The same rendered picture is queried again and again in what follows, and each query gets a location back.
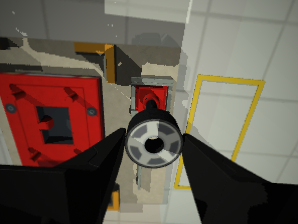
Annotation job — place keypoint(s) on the black wheel with grey hub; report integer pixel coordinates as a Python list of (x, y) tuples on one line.
[(153, 153)]

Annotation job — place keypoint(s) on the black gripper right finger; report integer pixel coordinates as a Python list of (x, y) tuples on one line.
[(225, 192)]

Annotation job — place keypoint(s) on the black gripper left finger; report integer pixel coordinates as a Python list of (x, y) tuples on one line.
[(75, 191)]

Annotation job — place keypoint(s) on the yellow rectangular outline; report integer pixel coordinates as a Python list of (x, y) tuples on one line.
[(193, 106)]

